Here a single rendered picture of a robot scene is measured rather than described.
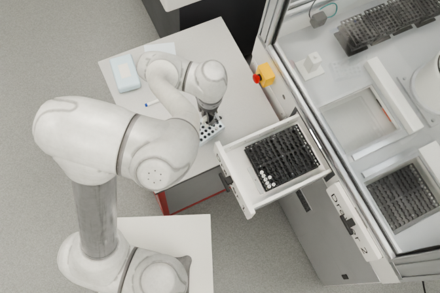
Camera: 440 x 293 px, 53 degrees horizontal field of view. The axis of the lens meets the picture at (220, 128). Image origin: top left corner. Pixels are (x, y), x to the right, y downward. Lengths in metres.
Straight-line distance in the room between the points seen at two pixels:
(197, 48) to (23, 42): 1.38
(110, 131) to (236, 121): 1.00
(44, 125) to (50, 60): 2.01
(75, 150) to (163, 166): 0.18
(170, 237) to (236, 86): 0.68
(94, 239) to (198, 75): 0.55
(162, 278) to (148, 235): 0.32
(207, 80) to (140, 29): 1.63
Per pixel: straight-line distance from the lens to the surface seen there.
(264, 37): 1.71
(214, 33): 1.98
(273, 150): 1.63
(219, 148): 1.58
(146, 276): 1.32
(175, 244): 1.60
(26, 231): 2.59
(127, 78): 1.84
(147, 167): 0.81
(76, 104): 0.90
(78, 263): 1.34
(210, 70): 1.33
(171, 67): 1.35
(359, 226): 1.62
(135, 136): 0.85
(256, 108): 1.83
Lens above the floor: 2.42
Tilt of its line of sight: 69 degrees down
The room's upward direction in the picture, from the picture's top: 11 degrees clockwise
